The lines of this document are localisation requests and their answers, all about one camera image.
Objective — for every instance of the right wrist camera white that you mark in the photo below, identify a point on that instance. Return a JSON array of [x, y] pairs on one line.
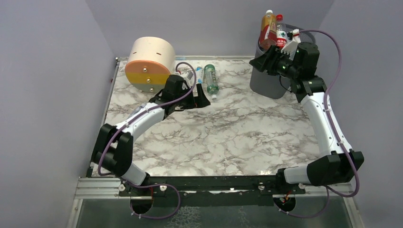
[[293, 41]]

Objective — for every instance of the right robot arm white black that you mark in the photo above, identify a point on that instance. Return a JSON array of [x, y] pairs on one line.
[[338, 161]]

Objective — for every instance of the clear bottle white blue label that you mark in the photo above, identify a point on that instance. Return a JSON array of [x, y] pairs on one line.
[[199, 75]]

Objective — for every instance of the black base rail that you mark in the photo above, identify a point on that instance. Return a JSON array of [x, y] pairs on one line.
[[209, 191]]

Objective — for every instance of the green plastic bottle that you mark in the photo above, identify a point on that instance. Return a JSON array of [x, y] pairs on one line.
[[210, 78]]

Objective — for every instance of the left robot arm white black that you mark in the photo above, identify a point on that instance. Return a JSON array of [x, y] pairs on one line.
[[113, 149]]

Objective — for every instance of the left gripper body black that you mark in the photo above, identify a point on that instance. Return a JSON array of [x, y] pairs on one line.
[[191, 99]]

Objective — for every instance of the cream orange round drum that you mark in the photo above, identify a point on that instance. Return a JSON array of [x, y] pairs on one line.
[[150, 63]]

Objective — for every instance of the clear bottle blue cap left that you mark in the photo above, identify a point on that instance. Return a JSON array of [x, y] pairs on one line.
[[136, 110]]

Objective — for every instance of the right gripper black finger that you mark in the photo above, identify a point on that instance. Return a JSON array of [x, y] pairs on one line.
[[264, 63], [275, 52]]

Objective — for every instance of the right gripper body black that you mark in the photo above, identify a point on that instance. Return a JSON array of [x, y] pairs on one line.
[[270, 61]]

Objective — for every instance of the clear bottle red label front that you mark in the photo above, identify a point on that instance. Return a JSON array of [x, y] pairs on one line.
[[282, 38]]

